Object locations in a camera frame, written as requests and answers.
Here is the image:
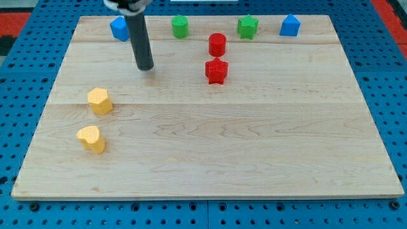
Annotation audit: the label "white and black rod mount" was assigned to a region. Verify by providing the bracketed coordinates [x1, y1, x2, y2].
[103, 0, 153, 16]

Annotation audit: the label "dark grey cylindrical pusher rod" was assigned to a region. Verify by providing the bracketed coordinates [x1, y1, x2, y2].
[125, 13, 154, 71]

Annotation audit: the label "blue cube block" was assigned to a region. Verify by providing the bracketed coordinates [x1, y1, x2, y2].
[110, 17, 129, 41]

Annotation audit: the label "yellow hexagon block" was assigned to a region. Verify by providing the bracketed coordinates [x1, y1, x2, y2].
[87, 87, 113, 115]

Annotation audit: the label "green cylinder block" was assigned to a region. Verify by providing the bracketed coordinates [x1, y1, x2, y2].
[171, 15, 189, 39]

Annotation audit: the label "red cylinder block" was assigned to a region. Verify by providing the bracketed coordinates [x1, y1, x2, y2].
[209, 33, 226, 57]

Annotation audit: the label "red star block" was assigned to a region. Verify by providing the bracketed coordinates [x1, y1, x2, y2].
[205, 57, 229, 85]

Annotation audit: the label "green star block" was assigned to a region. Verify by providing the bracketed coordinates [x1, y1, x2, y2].
[237, 15, 259, 39]

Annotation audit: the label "wooden board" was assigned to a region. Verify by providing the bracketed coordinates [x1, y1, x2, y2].
[11, 15, 404, 201]

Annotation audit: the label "yellow heart block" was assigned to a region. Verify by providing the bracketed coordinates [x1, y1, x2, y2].
[76, 125, 106, 154]

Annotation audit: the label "blue pentagon block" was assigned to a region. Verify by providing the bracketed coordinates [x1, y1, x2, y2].
[279, 14, 301, 36]

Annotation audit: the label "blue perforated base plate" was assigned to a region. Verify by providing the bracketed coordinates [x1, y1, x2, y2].
[1, 1, 406, 228]

